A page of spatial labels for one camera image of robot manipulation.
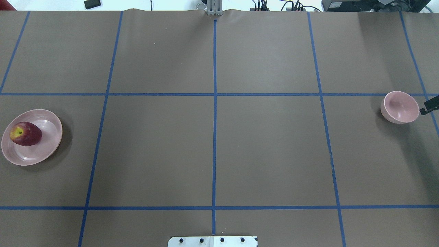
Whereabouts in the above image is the pink bowl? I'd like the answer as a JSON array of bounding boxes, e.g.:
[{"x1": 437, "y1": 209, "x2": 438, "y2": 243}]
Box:
[{"x1": 380, "y1": 91, "x2": 420, "y2": 125}]

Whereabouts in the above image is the pink plate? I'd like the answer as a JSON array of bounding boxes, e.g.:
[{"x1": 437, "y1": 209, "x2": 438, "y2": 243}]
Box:
[{"x1": 1, "y1": 109, "x2": 63, "y2": 166}]

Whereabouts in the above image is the red apple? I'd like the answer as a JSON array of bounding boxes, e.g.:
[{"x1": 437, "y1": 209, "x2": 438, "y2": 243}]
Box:
[{"x1": 9, "y1": 121, "x2": 43, "y2": 146}]

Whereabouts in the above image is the brown paper table mat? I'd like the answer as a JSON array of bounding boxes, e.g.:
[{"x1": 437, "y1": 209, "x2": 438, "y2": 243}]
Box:
[{"x1": 1, "y1": 9, "x2": 438, "y2": 247}]

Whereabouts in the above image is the small black box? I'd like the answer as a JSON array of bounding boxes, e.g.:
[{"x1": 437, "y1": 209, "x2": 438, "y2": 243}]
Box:
[{"x1": 84, "y1": 0, "x2": 102, "y2": 10}]

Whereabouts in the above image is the aluminium frame post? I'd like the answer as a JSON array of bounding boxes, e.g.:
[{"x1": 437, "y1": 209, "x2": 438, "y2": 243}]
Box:
[{"x1": 202, "y1": 0, "x2": 224, "y2": 16}]

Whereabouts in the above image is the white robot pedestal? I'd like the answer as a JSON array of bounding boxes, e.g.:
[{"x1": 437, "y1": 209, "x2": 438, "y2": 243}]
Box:
[{"x1": 167, "y1": 236, "x2": 258, "y2": 247}]

